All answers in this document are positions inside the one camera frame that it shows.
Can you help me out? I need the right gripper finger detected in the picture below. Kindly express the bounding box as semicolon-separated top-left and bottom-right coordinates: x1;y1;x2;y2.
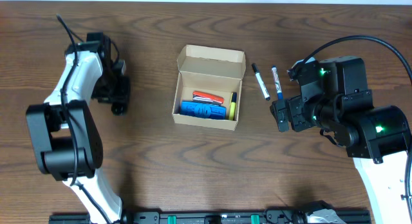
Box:
286;96;308;132
270;99;289;132

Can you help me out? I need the blue whiteboard marker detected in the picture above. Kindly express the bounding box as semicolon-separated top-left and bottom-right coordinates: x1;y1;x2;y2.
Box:
271;66;283;100

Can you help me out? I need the yellow highlighter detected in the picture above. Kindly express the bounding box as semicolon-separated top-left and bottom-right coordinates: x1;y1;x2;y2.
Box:
228;92;237;120

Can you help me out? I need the black whiteboard marker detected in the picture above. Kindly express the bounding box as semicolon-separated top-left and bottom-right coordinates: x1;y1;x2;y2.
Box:
252;63;270;100

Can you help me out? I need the cardboard box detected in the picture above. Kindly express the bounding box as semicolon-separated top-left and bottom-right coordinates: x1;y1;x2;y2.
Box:
172;45;246;131

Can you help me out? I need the red stapler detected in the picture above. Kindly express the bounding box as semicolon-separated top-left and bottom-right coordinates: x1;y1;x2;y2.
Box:
192;91;224;105

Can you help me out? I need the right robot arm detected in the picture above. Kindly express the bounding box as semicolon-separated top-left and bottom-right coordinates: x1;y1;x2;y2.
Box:
270;56;411;223

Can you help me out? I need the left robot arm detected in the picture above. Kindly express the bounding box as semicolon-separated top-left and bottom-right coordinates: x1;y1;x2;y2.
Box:
26;36;131;223

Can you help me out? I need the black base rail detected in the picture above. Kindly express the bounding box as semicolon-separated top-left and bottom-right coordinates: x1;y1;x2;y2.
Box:
48;201;371;224

